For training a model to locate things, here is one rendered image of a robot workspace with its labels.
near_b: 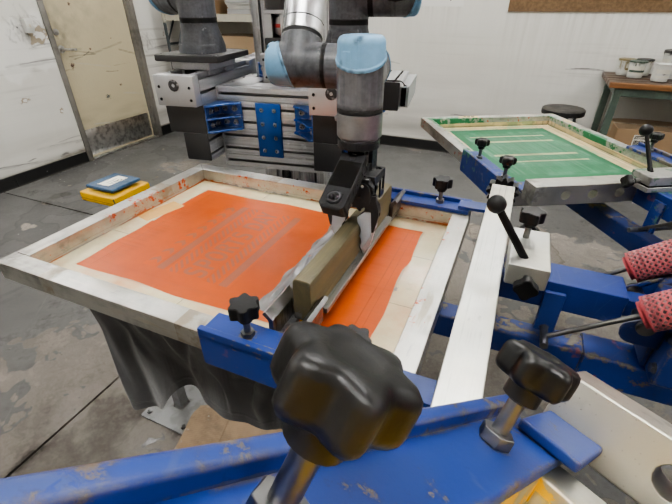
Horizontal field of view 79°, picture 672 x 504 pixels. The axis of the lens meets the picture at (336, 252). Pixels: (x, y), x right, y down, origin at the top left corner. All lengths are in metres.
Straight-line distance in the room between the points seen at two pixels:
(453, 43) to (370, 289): 3.89
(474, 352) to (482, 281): 0.16
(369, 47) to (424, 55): 3.90
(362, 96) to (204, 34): 0.92
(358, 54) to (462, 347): 0.43
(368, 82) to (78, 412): 1.74
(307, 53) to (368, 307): 0.45
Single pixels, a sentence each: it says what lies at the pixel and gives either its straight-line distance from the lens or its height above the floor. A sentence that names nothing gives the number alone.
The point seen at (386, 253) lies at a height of 0.96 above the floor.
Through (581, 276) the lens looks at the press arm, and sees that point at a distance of 0.74.
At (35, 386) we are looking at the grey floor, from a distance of 2.24.
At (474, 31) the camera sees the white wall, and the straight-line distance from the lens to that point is 4.46.
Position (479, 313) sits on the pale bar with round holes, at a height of 1.04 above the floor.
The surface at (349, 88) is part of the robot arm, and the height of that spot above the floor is 1.29.
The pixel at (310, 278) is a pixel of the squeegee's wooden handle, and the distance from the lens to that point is 0.60.
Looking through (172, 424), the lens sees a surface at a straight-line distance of 1.82.
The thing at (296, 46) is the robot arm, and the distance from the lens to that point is 0.79.
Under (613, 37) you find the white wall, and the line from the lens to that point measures 4.47.
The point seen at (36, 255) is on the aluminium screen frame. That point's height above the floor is 0.98.
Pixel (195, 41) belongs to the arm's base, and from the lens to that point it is 1.50.
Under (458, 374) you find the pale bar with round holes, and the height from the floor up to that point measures 1.04.
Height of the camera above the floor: 1.41
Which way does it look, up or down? 32 degrees down
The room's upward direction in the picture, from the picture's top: straight up
